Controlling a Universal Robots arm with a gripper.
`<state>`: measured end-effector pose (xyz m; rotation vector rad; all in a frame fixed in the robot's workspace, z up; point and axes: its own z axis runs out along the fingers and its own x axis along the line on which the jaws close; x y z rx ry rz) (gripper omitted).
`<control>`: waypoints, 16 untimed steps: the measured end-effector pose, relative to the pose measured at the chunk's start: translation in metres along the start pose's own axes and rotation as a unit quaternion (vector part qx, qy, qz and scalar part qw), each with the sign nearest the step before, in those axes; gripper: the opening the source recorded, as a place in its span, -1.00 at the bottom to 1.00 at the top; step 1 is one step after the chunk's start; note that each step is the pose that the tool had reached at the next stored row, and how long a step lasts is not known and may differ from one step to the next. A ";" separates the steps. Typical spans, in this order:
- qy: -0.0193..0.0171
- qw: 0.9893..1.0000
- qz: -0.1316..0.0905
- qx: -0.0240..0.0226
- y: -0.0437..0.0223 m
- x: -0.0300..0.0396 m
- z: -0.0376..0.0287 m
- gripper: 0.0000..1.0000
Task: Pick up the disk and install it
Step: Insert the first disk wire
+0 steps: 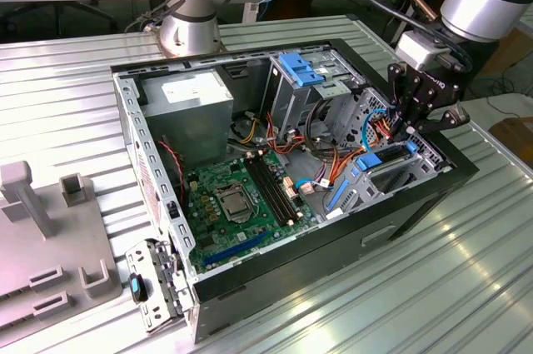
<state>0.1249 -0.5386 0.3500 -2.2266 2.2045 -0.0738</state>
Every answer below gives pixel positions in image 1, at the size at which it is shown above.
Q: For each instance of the blue plastic drive latch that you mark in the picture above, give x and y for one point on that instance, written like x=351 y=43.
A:
x=297 y=71

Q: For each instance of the silver CPU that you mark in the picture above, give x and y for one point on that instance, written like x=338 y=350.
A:
x=234 y=205

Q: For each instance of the black RAM slot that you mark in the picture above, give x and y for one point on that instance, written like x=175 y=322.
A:
x=277 y=187
x=282 y=185
x=271 y=189
x=267 y=191

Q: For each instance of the grey metal drive cage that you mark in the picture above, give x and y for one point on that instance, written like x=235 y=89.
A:
x=287 y=100

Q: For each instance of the grey parts rack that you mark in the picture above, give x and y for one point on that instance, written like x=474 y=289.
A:
x=54 y=254

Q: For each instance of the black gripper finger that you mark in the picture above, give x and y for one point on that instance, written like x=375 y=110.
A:
x=401 y=87
x=445 y=121

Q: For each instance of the blue expansion slot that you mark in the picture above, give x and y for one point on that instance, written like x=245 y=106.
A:
x=235 y=250

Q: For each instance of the grey power supply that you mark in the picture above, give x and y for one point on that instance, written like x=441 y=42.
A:
x=187 y=121

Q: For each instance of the large brown cardboard box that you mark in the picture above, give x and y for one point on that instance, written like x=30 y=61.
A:
x=516 y=50

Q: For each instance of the silver card retention bracket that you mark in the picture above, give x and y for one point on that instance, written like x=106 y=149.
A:
x=143 y=254

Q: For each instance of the green motherboard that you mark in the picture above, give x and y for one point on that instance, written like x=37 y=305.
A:
x=225 y=241

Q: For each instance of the small brown cardboard box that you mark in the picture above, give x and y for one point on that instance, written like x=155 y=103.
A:
x=516 y=137

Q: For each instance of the grey metal disk bay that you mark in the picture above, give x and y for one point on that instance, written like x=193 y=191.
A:
x=360 y=193

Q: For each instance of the black PC case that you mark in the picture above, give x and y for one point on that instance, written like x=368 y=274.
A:
x=291 y=270

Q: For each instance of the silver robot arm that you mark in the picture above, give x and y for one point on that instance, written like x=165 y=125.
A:
x=187 y=33

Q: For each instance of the square brown base plate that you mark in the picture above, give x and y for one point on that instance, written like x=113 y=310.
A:
x=156 y=35

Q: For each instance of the black and blue bracket latch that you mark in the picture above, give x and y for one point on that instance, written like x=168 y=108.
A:
x=136 y=287

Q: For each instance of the CPU socket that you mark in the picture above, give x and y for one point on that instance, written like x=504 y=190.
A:
x=218 y=189

